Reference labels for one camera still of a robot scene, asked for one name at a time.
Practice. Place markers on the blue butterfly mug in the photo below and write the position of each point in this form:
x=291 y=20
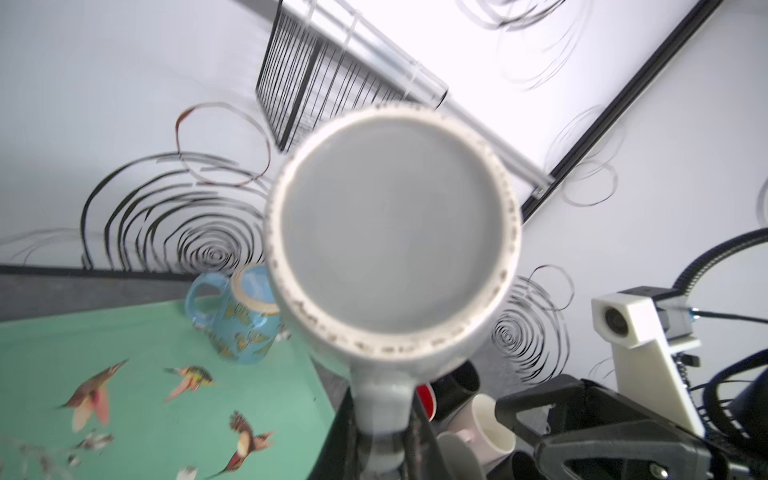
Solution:
x=246 y=321

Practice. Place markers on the grey mug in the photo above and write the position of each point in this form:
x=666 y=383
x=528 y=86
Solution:
x=461 y=462

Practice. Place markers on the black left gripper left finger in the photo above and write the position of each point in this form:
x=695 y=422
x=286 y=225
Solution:
x=338 y=458

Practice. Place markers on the aluminium wall rail back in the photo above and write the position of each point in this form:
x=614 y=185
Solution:
x=345 y=27

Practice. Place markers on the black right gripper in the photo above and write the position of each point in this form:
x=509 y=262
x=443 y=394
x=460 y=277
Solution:
x=579 y=429

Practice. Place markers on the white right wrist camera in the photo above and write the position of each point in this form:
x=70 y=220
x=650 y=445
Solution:
x=646 y=328

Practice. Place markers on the grey tall cup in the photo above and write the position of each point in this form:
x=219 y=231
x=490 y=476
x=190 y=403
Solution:
x=391 y=236

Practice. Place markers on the black wire basket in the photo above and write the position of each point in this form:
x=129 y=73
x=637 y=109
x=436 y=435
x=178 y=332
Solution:
x=306 y=80

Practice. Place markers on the black mug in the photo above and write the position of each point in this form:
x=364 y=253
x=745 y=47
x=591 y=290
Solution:
x=454 y=389

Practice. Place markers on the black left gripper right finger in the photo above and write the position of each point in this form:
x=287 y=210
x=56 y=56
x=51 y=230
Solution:
x=423 y=459

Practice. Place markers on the pale pink mug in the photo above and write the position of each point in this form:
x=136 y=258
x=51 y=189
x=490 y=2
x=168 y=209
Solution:
x=476 y=425

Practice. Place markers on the white mug red inside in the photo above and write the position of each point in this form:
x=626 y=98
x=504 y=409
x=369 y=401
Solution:
x=428 y=400

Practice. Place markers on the mint green floral tray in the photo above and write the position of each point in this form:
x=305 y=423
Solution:
x=137 y=393

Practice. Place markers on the black corner frame post right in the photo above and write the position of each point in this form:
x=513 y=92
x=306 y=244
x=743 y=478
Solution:
x=653 y=66

